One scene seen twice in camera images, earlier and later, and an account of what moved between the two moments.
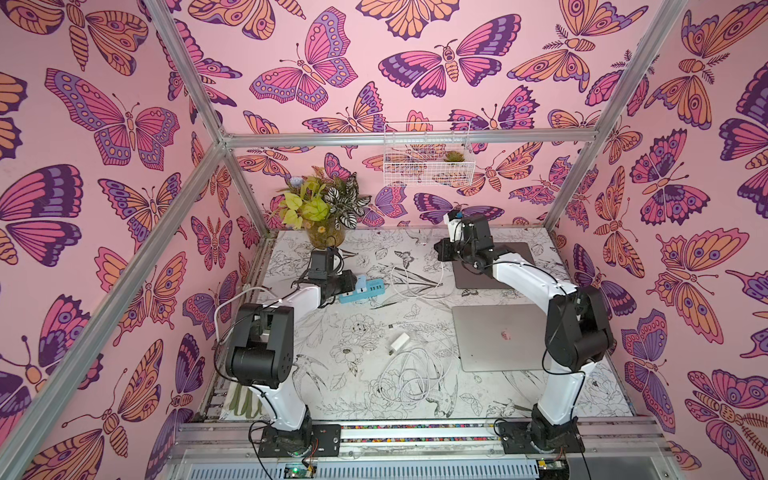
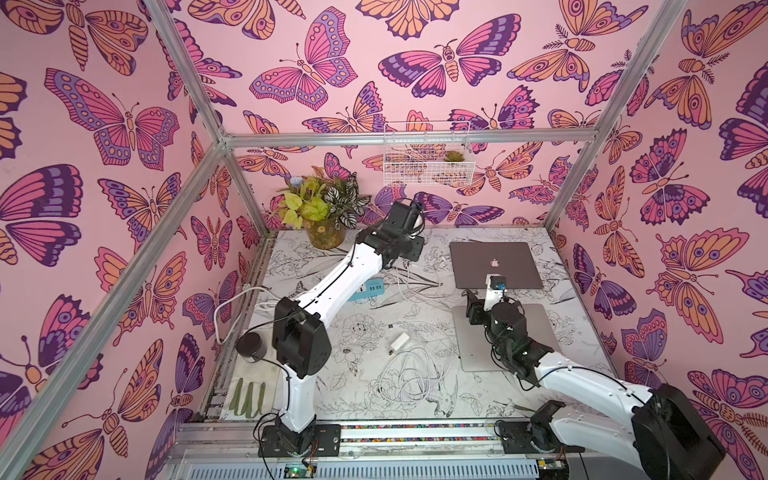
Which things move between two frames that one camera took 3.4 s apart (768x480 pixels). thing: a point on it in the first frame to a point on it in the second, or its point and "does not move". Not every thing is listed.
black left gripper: x=349 y=283 to x=416 y=256
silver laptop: x=503 y=337 does not move
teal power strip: x=374 y=287 does not move
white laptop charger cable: x=410 y=376 does not move
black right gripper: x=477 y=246 to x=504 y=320
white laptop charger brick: x=400 y=341 does not move
